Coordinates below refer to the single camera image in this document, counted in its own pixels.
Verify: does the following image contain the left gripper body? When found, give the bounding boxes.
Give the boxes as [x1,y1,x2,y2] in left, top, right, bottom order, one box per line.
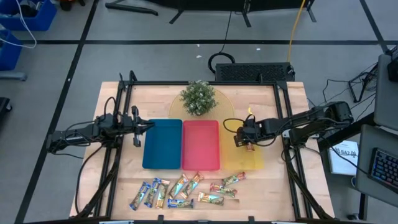
[119,105,141,147]

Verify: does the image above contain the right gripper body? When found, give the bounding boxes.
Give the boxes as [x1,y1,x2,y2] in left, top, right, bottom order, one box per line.
[233,114,265,147]

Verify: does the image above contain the snack bars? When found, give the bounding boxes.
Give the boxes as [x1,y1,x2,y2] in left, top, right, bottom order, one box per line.
[209,182,238,198]

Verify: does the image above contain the blue wrapper granola bar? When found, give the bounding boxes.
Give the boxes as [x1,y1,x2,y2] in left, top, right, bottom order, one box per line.
[167,198,195,210]
[144,177,162,208]
[129,181,152,212]

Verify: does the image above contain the orange wrapper granola bar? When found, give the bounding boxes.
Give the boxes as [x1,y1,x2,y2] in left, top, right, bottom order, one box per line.
[155,179,171,210]
[180,171,205,200]
[197,191,225,207]
[168,174,190,200]

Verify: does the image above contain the yellow plastic tray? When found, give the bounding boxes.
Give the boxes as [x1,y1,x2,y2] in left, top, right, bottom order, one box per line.
[219,118,265,171]

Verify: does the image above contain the blue plastic tray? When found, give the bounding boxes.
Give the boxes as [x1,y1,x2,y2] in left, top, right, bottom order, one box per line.
[142,118,183,170]

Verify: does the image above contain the round yellow woven placemat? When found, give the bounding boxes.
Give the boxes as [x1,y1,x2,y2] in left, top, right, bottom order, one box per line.
[169,88,236,122]

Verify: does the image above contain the red plastic tray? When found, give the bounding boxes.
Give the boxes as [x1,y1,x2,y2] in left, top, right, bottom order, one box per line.
[181,119,221,171]

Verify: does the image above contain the small green potted plant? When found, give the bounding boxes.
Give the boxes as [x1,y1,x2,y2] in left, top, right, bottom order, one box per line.
[179,80,218,117]

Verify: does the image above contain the black perforated computer case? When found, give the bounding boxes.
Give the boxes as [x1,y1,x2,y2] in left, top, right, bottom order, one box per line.
[215,62,295,83]

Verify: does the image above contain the white paper manual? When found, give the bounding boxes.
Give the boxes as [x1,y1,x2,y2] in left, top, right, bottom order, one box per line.
[328,139,359,177]

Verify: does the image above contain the black metal floor bar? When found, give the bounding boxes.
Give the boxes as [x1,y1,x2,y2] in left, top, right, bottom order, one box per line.
[104,2,159,16]

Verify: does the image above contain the black desk crossbar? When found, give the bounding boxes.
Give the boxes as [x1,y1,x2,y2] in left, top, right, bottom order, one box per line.
[318,113,376,152]

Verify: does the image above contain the grey stand foot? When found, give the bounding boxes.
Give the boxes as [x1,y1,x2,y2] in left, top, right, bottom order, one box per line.
[0,71,28,82]

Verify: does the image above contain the black chair base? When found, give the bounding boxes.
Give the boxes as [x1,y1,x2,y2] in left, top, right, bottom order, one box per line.
[0,96,12,124]

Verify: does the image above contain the grey desk with keyboard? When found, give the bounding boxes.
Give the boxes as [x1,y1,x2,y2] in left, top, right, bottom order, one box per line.
[355,123,398,197]

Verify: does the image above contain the blue storage bin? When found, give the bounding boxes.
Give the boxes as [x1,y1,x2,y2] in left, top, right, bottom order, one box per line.
[0,29,23,72]
[0,0,58,32]

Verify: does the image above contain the grey desk top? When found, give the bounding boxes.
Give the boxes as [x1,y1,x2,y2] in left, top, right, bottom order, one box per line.
[373,54,398,131]

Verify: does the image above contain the black backlit keyboard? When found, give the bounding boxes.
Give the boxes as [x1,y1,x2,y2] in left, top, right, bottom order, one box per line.
[369,147,398,194]

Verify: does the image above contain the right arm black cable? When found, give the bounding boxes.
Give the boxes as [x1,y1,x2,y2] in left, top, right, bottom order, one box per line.
[222,117,246,133]

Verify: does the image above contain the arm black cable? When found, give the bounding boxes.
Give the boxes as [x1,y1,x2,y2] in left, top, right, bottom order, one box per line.
[74,143,106,215]
[222,117,246,133]

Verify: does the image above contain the black metal table frame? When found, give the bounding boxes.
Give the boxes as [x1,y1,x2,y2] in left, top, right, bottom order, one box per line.
[74,70,336,222]

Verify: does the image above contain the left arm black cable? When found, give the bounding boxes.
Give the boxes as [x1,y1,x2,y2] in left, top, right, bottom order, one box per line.
[74,143,106,215]

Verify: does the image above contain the black coiled floor cable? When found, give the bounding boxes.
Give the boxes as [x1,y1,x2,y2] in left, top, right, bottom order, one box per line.
[207,11,236,75]

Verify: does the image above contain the yellow hanging cable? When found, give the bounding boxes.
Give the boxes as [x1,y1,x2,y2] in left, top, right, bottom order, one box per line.
[285,0,307,63]

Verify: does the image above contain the tangled black floor cables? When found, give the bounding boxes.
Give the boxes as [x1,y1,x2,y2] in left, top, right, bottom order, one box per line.
[322,62,379,103]

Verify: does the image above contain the white floor cable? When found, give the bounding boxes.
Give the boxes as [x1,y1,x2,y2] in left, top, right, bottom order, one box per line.
[0,0,37,49]

